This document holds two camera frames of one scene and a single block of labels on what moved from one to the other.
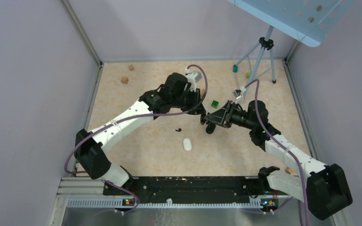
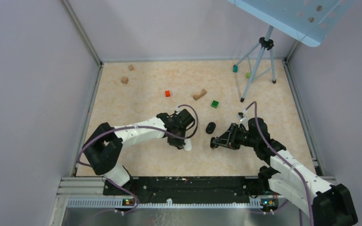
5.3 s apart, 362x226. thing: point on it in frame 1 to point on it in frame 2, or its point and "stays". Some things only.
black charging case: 202,120 to 212,145
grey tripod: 266,42 stays
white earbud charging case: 187,144 stays
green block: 215,104 stays
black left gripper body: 191,100 to 175,141
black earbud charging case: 210,128 stays
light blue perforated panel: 313,20 stays
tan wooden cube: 125,80 stays
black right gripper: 226,111 to 229,137
